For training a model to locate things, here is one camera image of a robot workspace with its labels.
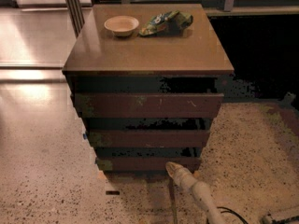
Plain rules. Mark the drawer brown wood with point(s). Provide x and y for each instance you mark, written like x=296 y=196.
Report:
x=138 y=164

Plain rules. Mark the metal window frame post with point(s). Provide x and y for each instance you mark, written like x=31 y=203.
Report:
x=76 y=15

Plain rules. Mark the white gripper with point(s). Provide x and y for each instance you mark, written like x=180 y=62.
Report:
x=184 y=178

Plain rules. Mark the grey power strip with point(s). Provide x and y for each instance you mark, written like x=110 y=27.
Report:
x=287 y=216

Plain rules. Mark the green chip bag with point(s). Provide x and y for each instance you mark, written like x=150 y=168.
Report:
x=169 y=23

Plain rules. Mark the top drawer brown front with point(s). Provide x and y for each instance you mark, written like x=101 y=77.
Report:
x=148 y=105

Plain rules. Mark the middle drawer brown front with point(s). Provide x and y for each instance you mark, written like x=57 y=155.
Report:
x=148 y=138

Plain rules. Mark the brown wooden drawer cabinet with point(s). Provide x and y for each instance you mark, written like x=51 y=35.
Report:
x=193 y=61

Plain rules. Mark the beige round bowl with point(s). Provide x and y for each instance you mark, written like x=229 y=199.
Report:
x=121 y=26

